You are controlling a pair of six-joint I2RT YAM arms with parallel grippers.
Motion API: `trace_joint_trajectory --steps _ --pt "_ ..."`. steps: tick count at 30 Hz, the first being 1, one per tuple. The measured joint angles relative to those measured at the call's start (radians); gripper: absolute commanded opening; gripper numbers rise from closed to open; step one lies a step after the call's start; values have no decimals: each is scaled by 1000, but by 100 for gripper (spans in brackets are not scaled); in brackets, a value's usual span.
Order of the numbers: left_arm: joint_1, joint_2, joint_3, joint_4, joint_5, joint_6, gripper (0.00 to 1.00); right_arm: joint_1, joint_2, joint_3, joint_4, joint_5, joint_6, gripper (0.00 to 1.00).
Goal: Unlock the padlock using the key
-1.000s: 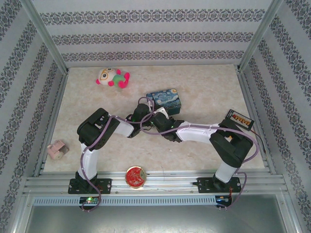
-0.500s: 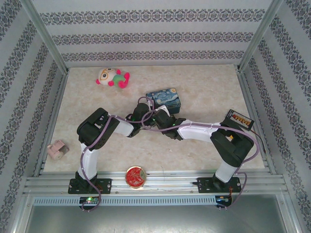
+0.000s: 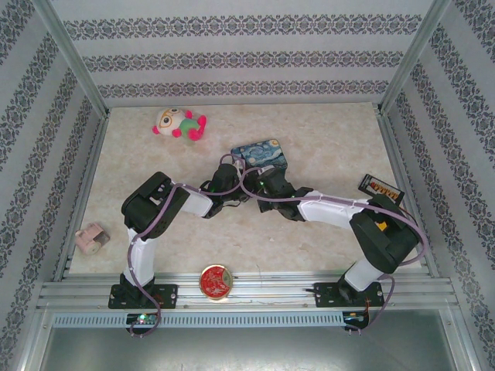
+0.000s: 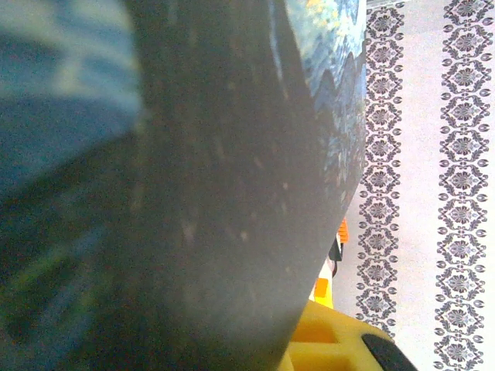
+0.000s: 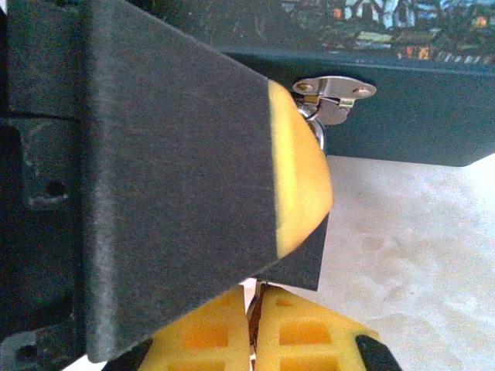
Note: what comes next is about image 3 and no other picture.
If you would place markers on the plush doll with glasses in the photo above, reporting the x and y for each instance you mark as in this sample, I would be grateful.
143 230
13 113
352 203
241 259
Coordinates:
170 121

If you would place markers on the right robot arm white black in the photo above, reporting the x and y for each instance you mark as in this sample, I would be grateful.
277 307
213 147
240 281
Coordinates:
328 208

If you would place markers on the round red gold tin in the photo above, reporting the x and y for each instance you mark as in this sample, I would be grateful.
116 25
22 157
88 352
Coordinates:
216 282

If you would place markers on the aluminium frame post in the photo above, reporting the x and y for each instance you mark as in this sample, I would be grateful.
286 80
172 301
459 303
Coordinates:
414 58
73 58

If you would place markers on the small controller circuit board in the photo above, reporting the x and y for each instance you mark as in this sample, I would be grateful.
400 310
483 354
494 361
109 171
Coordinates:
354 318
143 318

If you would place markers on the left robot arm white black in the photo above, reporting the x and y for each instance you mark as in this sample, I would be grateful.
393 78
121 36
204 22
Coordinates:
141 255

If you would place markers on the black box with red pattern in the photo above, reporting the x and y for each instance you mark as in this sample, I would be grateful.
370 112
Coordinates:
381 187

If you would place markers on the small pink plastic gadget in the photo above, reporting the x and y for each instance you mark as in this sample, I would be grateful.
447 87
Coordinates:
91 237

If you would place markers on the starry night painted tin box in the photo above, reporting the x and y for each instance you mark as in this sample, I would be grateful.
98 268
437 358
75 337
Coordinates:
257 152

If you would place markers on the aluminium table side rail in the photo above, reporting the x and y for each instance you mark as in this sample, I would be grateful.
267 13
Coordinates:
398 162
86 193

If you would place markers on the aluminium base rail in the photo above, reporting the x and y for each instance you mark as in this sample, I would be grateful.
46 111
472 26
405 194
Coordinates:
270 290

